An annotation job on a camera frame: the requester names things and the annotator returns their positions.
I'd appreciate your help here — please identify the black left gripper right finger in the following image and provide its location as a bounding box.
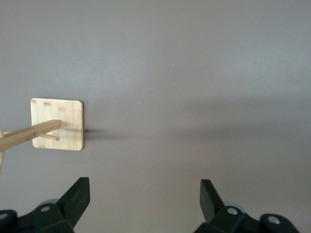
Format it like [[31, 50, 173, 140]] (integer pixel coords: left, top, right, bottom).
[[194, 179, 301, 233]]

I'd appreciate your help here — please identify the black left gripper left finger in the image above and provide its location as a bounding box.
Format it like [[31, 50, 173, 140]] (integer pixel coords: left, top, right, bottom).
[[0, 177, 91, 233]]

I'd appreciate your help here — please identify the bamboo cup rack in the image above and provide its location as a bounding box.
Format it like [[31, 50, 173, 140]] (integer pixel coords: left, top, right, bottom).
[[0, 98, 85, 177]]

